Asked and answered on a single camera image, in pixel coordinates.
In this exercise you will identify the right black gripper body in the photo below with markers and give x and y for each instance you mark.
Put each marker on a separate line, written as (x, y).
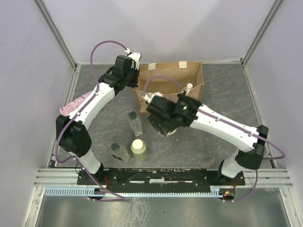
(165, 123)

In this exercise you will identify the aluminium frame post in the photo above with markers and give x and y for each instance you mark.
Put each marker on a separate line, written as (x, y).
(55, 31)
(261, 32)

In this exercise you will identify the blue slotted cable duct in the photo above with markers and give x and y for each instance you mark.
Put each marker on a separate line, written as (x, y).
(161, 191)

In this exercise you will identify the yellow-green pump lotion bottle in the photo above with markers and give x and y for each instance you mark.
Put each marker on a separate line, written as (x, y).
(186, 90)

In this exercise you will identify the aluminium front rail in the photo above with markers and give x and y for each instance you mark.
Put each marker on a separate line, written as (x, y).
(67, 177)

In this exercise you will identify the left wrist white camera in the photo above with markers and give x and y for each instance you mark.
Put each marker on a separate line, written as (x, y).
(136, 57)

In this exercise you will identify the left aluminium frame post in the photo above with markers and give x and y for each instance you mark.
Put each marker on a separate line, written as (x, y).
(55, 31)

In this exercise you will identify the right aluminium frame post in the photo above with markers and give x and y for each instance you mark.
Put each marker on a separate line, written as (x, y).
(261, 32)

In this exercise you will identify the short clear glass bottle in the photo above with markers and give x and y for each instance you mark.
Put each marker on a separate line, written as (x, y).
(119, 152)

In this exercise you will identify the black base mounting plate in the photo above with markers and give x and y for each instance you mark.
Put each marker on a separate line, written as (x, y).
(122, 176)

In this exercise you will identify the tall clear glass bottle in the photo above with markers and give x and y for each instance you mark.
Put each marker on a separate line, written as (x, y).
(135, 122)

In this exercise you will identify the cream bottle white cap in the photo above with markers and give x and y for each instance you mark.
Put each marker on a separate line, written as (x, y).
(169, 131)

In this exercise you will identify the pink printed package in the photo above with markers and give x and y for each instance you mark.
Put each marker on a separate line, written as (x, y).
(70, 107)

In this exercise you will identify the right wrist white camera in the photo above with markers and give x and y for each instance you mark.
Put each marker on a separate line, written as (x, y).
(147, 97)

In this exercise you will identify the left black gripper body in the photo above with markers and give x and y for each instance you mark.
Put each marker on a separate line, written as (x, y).
(131, 77)

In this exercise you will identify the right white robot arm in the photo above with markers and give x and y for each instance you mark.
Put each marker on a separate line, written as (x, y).
(250, 141)

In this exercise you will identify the wrist white camera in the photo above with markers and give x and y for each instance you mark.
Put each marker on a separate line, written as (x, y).
(136, 57)
(147, 97)

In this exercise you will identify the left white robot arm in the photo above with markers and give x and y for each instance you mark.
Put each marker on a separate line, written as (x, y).
(72, 130)

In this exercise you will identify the brown canvas tote bag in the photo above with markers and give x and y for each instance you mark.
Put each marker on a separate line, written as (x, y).
(170, 79)

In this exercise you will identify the yellow-green bottle white cap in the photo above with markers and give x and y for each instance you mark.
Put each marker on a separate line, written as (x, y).
(139, 150)

